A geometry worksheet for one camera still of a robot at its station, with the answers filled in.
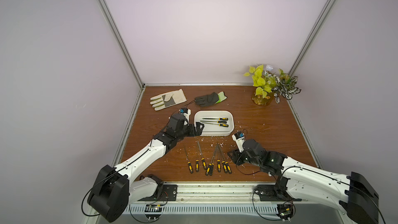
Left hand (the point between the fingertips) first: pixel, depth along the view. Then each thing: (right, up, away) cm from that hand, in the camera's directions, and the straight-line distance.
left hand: (199, 125), depth 82 cm
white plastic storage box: (+10, -1, +16) cm, 19 cm away
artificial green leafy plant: (+46, +23, +6) cm, 52 cm away
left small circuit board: (-22, -38, -10) cm, 45 cm away
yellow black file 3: (+13, -2, +15) cm, 20 cm away
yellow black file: (+12, +1, +18) cm, 22 cm away
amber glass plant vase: (+41, +13, +24) cm, 50 cm away
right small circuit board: (+40, -38, -12) cm, 57 cm away
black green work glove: (+7, +14, +28) cm, 32 cm away
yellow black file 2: (+12, -1, +16) cm, 19 cm away
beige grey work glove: (-23, +14, +31) cm, 41 cm away
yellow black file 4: (-6, -21, +1) cm, 22 cm away
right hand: (+15, -12, -4) cm, 20 cm away
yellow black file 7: (+7, -22, -1) cm, 23 cm away
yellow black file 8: (+10, -21, +1) cm, 23 cm away
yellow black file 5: (-1, -20, +1) cm, 20 cm away
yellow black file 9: (+13, -20, 0) cm, 24 cm away
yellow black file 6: (+2, -19, +1) cm, 19 cm away
